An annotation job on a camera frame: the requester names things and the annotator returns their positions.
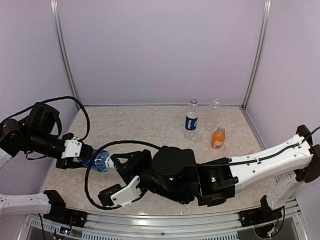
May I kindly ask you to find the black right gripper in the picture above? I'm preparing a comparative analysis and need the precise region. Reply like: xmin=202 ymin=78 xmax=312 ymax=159
xmin=111 ymin=147 xmax=190 ymax=205

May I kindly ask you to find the short bottle blue label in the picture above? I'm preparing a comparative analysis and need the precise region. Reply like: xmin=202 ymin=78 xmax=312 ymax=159
xmin=74 ymin=150 xmax=111 ymax=173

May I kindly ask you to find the water bottle blue cap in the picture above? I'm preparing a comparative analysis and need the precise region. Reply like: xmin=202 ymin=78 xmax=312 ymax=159
xmin=184 ymin=97 xmax=200 ymax=140

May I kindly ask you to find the orange juice bottle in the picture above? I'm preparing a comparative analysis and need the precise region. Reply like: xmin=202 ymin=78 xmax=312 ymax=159
xmin=211 ymin=126 xmax=226 ymax=149

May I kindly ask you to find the clear bottle blue label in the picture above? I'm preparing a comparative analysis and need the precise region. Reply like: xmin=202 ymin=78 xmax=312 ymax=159
xmin=204 ymin=97 xmax=221 ymax=132

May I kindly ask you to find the white blue short-bottle cap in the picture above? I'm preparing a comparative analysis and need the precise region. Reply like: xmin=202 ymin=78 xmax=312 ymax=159
xmin=105 ymin=156 xmax=118 ymax=169

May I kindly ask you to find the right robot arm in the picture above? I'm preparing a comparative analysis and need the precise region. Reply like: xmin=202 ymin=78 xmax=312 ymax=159
xmin=107 ymin=125 xmax=320 ymax=207

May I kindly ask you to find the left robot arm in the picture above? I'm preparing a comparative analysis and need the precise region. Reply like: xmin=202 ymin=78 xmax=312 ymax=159
xmin=0 ymin=102 xmax=83 ymax=223

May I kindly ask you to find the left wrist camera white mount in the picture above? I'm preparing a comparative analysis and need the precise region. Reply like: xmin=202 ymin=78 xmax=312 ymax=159
xmin=61 ymin=137 xmax=94 ymax=159

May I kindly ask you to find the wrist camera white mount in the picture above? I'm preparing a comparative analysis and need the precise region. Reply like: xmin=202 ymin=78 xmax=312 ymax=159
xmin=98 ymin=175 xmax=145 ymax=207
xmin=61 ymin=137 xmax=94 ymax=159

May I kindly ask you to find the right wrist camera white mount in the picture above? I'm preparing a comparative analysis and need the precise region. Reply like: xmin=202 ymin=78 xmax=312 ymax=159
xmin=98 ymin=175 xmax=145 ymax=207

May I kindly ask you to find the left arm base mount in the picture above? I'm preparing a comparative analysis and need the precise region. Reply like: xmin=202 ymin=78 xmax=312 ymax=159
xmin=43 ymin=190 xmax=88 ymax=228

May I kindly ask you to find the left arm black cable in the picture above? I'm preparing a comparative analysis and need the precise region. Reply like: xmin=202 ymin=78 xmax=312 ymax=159
xmin=4 ymin=95 xmax=91 ymax=141

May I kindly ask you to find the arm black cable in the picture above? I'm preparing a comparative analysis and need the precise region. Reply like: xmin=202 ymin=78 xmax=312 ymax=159
xmin=83 ymin=126 xmax=320 ymax=210
xmin=4 ymin=95 xmax=91 ymax=141

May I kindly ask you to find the aluminium front rail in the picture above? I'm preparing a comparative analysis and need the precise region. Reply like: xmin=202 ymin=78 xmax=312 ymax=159
xmin=23 ymin=197 xmax=301 ymax=240

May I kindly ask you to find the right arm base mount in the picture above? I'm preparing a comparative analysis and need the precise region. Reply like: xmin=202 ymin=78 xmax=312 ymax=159
xmin=239 ymin=195 xmax=283 ymax=227

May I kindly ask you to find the aluminium corner post left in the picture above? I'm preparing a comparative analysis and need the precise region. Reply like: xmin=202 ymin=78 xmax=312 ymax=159
xmin=50 ymin=0 xmax=80 ymax=100

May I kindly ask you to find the aluminium corner post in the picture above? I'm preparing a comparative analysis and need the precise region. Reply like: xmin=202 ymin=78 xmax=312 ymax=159
xmin=50 ymin=0 xmax=80 ymax=100
xmin=241 ymin=0 xmax=272 ymax=112

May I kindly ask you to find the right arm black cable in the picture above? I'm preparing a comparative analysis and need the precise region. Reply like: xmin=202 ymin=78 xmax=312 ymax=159
xmin=83 ymin=126 xmax=320 ymax=210

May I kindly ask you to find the aluminium corner post right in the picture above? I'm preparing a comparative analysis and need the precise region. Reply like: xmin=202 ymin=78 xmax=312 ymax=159
xmin=241 ymin=0 xmax=272 ymax=112

